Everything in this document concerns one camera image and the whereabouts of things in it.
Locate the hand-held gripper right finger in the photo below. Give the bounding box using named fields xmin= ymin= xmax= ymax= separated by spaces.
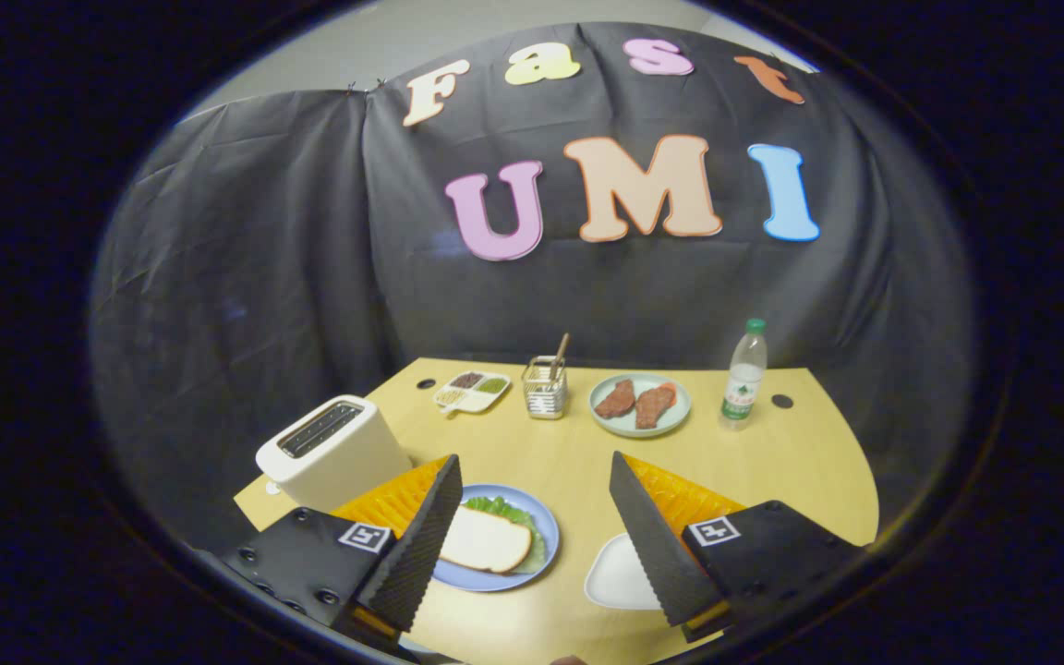
xmin=608 ymin=450 xmax=865 ymax=645

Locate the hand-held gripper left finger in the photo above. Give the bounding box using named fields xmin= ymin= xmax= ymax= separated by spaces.
xmin=223 ymin=453 xmax=464 ymax=647

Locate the toasted bread slice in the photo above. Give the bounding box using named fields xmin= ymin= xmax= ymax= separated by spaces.
xmin=440 ymin=504 xmax=534 ymax=574

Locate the green lettuce leaf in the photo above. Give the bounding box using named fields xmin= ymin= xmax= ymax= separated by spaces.
xmin=464 ymin=496 xmax=548 ymax=574

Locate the white plate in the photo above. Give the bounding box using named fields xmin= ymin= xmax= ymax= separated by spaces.
xmin=584 ymin=532 xmax=671 ymax=611

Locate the blue plate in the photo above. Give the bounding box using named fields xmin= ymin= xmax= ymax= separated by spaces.
xmin=430 ymin=483 xmax=561 ymax=593

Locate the white toaster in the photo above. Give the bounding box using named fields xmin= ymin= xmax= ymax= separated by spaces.
xmin=255 ymin=394 xmax=414 ymax=514

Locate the pale green oval plate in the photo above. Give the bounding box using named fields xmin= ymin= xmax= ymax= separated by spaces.
xmin=588 ymin=372 xmax=692 ymax=439

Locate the brown meat piece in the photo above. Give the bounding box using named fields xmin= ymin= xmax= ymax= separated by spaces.
xmin=594 ymin=379 xmax=636 ymax=420
xmin=635 ymin=383 xmax=678 ymax=430

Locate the white divided grain dish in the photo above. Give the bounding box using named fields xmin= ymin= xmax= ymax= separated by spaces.
xmin=432 ymin=370 xmax=513 ymax=416

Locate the clear water bottle green label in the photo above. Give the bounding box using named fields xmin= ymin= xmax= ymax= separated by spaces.
xmin=719 ymin=318 xmax=769 ymax=431

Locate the black backdrop cloth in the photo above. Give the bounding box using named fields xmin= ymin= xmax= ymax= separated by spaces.
xmin=89 ymin=20 xmax=976 ymax=555

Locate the wire utensil holder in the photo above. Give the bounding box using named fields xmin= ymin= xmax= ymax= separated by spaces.
xmin=522 ymin=356 xmax=569 ymax=421

